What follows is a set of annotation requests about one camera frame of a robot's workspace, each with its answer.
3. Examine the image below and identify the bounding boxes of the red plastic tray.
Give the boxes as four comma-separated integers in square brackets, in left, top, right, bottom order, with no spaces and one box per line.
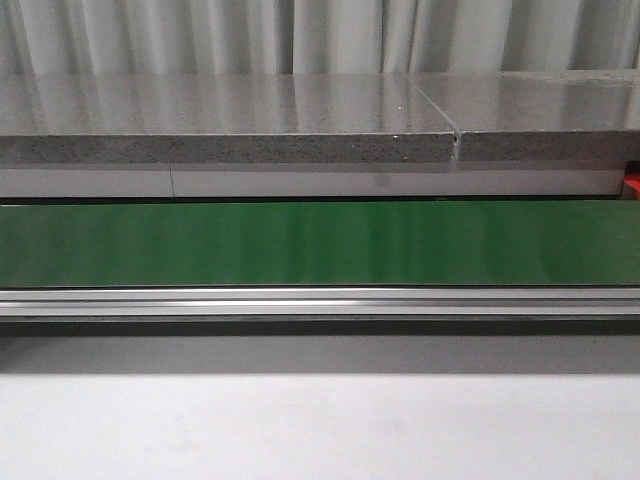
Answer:
[624,172,640,200]

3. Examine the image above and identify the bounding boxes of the grey curtain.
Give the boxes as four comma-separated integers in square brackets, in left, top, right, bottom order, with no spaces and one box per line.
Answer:
[1,1,639,75]

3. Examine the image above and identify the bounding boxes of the green conveyor belt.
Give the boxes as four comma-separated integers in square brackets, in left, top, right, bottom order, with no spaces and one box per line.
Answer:
[1,200,639,288]

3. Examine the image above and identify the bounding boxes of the grey stone counter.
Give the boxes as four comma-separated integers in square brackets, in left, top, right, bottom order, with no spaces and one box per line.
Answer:
[1,70,639,199]

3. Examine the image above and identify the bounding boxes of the aluminium conveyor frame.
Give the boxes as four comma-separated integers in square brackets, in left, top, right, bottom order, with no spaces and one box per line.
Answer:
[1,287,639,336]

